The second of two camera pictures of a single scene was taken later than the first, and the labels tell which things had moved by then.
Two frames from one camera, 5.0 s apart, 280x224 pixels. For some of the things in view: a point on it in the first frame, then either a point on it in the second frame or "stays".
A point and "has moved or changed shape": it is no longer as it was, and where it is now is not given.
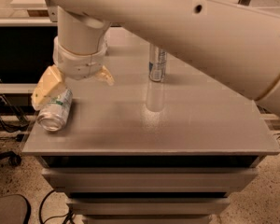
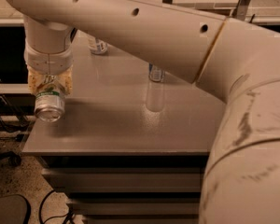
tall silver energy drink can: (158, 68) stays
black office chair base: (12, 157) stays
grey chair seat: (10, 209) stays
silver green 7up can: (55, 113) has moved or changed shape
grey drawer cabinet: (141, 151) stays
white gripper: (80, 64) → (49, 61)
